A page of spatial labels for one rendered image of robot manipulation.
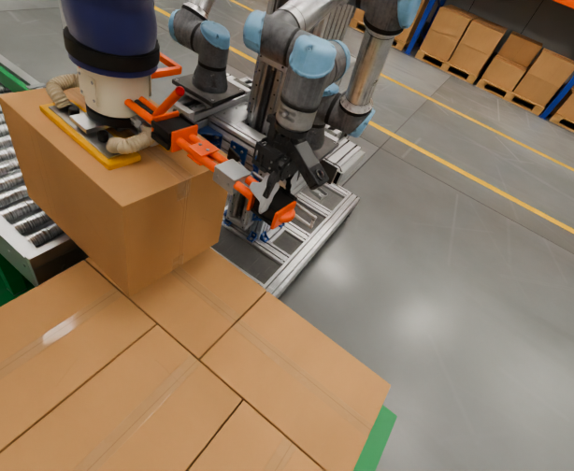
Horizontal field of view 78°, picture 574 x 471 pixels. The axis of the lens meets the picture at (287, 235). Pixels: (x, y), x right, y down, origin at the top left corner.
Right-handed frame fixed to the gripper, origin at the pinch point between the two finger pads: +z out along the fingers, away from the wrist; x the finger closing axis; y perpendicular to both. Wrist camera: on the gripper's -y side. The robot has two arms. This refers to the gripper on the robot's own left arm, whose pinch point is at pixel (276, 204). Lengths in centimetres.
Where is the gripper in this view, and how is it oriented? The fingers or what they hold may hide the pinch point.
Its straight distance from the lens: 83.5
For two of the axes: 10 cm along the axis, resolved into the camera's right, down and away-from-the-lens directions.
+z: -2.6, 6.8, 6.8
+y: -7.6, -5.8, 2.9
